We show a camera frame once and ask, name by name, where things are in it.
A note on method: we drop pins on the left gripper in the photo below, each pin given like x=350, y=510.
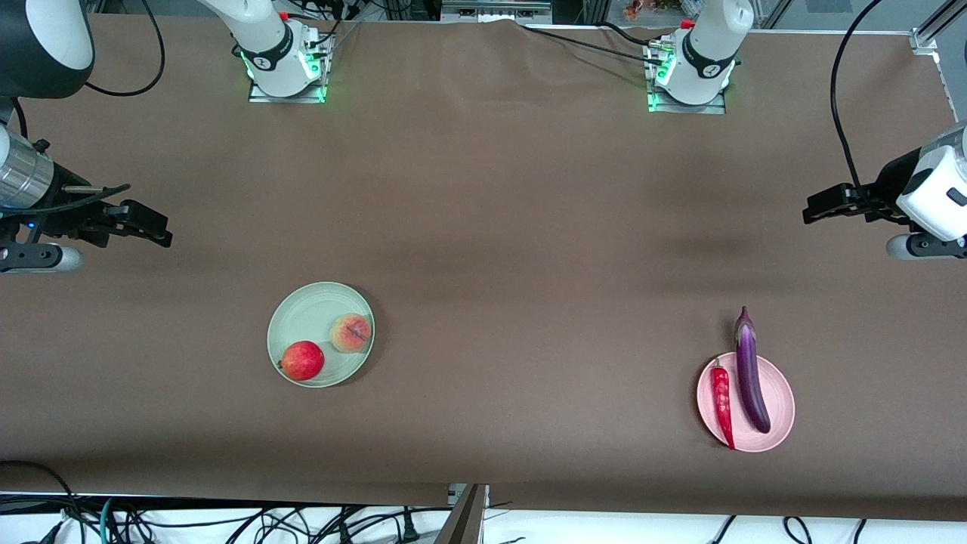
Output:
x=882, y=195

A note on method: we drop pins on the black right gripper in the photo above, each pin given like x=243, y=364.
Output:
x=75, y=219

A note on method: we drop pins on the long purple eggplant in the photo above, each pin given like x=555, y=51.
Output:
x=750, y=378

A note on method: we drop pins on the red pomegranate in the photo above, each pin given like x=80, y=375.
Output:
x=302, y=361

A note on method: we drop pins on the red chili pepper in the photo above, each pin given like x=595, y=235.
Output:
x=722, y=400

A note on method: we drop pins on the yellow pink peach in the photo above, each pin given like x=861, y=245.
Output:
x=350, y=333

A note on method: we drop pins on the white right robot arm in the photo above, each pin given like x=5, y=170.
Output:
x=264, y=38

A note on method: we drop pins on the pale pink round plate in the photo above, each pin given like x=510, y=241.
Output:
x=782, y=393

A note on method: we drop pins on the pale green round plate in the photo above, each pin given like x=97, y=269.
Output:
x=302, y=317

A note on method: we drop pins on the small orange object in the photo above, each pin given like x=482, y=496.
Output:
x=638, y=9

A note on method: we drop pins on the brown table cover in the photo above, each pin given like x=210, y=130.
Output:
x=529, y=189

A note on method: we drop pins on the grey power strip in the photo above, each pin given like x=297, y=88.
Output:
x=495, y=10

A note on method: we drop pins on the grey table leg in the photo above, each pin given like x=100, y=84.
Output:
x=462, y=521

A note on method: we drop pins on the aluminium frame profile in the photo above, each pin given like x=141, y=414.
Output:
x=933, y=34

